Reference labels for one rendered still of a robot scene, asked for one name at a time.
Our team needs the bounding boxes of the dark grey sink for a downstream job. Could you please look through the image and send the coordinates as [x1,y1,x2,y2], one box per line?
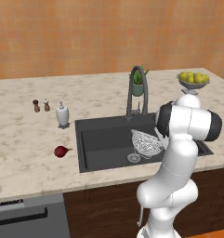
[74,112,215,174]

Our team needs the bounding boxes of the brown pepper mill dark top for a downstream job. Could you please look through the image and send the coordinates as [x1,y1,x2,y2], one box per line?
[32,99,41,113]

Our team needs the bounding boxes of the dark grey arched faucet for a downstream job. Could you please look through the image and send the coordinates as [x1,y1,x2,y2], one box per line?
[125,65,150,121]

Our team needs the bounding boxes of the white soap dispenser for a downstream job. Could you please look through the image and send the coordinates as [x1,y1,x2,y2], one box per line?
[55,100,71,130]

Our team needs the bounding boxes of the green potted plant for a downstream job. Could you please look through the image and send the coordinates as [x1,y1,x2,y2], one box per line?
[128,64,151,98]

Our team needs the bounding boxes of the grey dishwasher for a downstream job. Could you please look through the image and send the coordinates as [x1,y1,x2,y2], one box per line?
[0,192,72,238]

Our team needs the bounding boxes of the grey footed fruit bowl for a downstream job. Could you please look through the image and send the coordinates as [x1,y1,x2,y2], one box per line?
[177,75,211,96]

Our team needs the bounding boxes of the brown salt shaker white top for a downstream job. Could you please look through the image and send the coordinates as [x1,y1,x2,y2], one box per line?
[43,98,52,112]

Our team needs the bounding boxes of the black dishwasher handle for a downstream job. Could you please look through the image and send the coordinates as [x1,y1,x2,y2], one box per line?
[0,206,49,228]

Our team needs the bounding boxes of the dark wooden cabinet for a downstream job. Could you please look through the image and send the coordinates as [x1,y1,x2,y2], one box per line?
[62,166,224,238]

